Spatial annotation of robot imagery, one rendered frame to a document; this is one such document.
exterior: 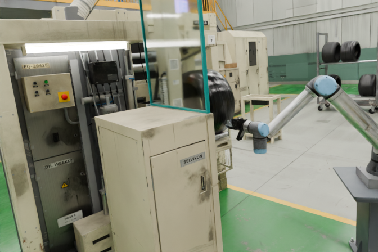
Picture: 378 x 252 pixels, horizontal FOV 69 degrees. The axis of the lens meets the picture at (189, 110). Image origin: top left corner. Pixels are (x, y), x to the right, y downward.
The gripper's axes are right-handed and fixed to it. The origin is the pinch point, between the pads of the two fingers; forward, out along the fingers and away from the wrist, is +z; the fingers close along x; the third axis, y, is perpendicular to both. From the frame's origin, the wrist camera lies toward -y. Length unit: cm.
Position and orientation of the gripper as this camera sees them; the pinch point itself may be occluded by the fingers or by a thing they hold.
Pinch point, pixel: (226, 125)
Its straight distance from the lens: 218.5
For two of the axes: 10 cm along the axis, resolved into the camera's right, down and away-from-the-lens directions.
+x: -7.9, 1.8, -5.9
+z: -6.1, -0.9, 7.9
